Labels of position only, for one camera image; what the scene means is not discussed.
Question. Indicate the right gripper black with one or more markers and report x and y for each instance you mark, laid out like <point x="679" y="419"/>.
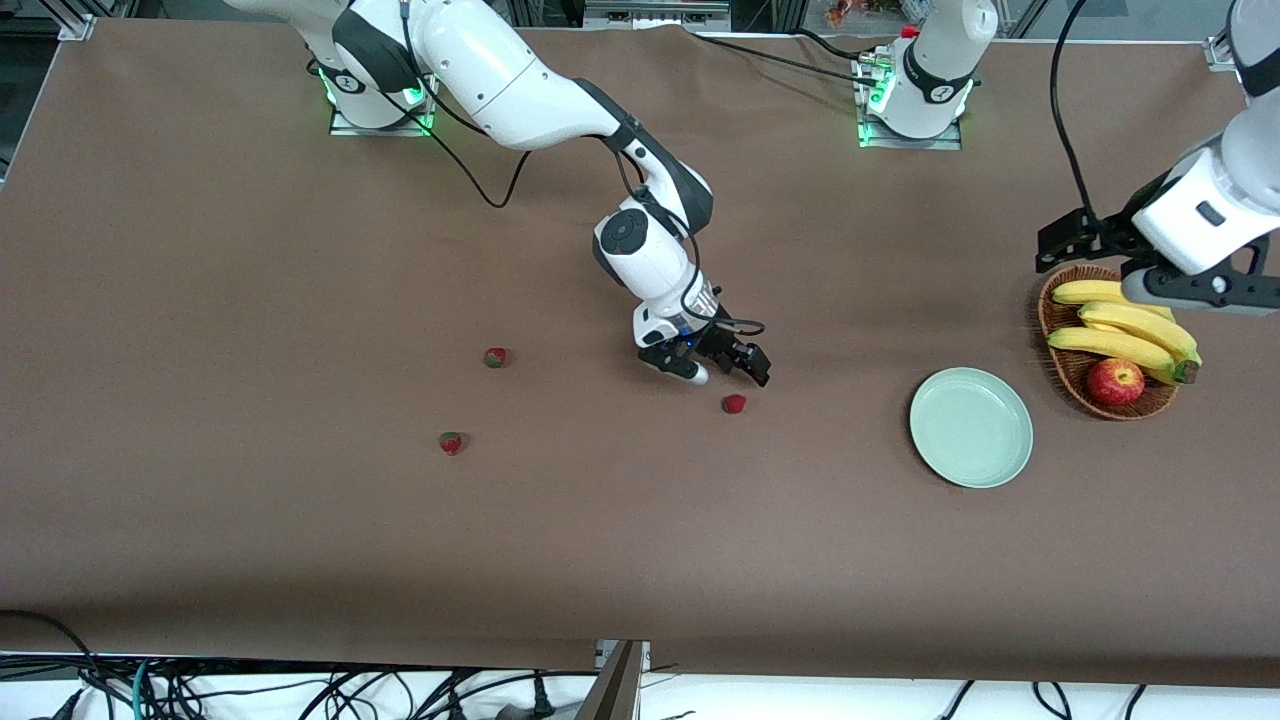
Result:
<point x="718" y="339"/>

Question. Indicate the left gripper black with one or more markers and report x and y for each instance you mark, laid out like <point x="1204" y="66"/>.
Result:
<point x="1113" y="237"/>

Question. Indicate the red strawberry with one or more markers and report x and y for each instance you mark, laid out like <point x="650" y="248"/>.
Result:
<point x="495" y="357"/>
<point x="451" y="442"/>
<point x="734" y="403"/>

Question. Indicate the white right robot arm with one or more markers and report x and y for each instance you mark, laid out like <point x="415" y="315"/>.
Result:
<point x="500" y="80"/>

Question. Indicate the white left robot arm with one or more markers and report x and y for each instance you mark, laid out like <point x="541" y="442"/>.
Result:
<point x="935" y="70"/>

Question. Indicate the mint green plate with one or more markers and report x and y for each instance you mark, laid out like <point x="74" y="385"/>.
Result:
<point x="970" y="430"/>

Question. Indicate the yellow banana bunch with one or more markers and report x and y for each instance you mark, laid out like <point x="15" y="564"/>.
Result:
<point x="1120" y="345"/>

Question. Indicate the brown wicker basket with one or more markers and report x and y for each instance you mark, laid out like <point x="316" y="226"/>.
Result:
<point x="1075" y="375"/>

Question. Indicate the red yellow apple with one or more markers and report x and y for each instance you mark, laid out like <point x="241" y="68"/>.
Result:
<point x="1115" y="383"/>

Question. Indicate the colourful object pile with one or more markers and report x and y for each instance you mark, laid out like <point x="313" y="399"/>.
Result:
<point x="870" y="10"/>

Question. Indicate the brown table cover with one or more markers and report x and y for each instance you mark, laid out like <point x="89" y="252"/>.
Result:
<point x="300" y="300"/>

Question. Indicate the aluminium frame corner profile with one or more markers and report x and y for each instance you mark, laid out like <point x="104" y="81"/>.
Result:
<point x="1220" y="52"/>
<point x="78" y="22"/>

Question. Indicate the aluminium frame post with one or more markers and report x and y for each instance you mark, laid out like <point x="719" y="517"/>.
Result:
<point x="620" y="680"/>

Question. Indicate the grey metal rail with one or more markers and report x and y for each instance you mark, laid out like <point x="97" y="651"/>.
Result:
<point x="655" y="12"/>

